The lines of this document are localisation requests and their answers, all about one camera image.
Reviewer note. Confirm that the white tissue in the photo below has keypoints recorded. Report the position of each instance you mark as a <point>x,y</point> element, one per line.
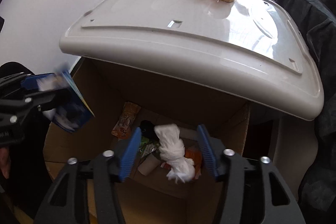
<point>172,151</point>

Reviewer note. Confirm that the green snack wrapper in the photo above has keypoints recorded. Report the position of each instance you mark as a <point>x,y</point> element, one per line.
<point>147,146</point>

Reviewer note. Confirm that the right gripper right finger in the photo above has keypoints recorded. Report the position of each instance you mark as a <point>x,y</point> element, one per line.
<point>253,191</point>

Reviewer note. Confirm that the orange snack packet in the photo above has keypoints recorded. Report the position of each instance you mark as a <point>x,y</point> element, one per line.
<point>122,129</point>

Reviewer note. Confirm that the cardboard trash box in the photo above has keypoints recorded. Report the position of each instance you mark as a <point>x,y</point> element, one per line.
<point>168,182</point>

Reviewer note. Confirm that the white plastic table top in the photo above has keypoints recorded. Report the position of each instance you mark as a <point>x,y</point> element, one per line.
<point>248,48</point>

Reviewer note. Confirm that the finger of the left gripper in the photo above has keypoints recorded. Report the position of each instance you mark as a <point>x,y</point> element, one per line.
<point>19,84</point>
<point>16,114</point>

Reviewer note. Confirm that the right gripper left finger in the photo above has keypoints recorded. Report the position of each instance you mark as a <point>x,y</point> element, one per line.
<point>67,198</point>

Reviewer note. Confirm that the dark blue bed blanket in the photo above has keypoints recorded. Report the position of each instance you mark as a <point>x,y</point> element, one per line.
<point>315,20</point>

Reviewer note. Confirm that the blue white milk carton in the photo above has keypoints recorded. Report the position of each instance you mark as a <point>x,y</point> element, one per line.
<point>71,111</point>

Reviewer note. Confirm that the person's left hand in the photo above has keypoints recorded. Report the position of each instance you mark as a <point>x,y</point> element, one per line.
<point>4,162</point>

